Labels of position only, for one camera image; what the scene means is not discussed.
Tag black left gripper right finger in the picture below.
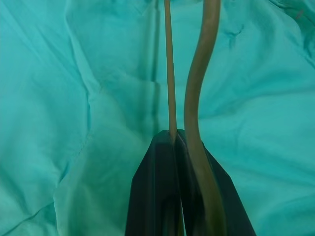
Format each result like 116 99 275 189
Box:
174 129 255 236

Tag olive brown curved cable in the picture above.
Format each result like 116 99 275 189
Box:
163 0 226 236

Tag teal green shorts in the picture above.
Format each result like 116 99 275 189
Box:
0 0 315 236

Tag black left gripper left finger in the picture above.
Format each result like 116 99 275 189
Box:
124 130 184 236

